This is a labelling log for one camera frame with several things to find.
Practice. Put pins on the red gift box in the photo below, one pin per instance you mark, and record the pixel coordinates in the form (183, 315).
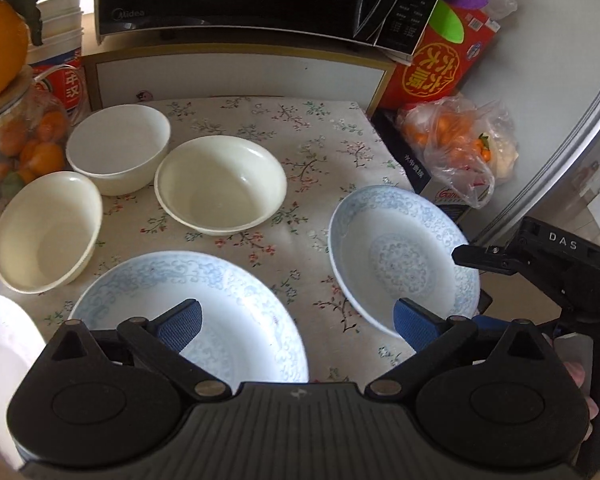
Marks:
(452, 43)

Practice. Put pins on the glass jar with oranges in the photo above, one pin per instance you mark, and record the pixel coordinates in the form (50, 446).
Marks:
(34, 129)

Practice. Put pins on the cream bowl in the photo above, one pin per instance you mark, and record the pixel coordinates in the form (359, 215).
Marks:
(48, 232)
(220, 185)

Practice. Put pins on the white plate bottom left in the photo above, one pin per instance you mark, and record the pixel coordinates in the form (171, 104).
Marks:
(20, 345)

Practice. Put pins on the plastic bag of oranges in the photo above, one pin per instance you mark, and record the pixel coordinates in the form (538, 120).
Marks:
(493, 120)

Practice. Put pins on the cream bowl left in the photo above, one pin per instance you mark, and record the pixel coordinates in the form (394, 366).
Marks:
(48, 232)

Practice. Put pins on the cream bowl centre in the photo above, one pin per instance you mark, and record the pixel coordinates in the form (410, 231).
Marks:
(220, 185)

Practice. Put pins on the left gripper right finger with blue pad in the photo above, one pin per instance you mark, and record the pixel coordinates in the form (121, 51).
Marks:
(486, 393)

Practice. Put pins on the floral tablecloth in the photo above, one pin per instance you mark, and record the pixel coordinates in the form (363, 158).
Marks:
(328, 151)

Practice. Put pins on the blue patterned plate near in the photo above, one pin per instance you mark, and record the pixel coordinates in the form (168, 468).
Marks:
(246, 335)

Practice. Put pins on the white bowl back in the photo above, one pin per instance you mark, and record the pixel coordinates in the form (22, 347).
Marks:
(120, 148)

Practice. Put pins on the blue patterned plate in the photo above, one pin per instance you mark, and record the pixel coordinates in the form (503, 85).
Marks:
(246, 335)
(386, 243)

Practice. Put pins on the blue patterned plate right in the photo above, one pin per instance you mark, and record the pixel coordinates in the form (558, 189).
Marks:
(386, 243)

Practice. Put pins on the silver refrigerator door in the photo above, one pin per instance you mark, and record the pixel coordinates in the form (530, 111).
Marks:
(581, 137)

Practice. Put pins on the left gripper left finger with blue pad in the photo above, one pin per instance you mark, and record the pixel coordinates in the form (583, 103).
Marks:
(109, 397)

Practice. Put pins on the stack of paper cups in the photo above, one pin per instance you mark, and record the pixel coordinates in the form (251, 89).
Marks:
(57, 62)

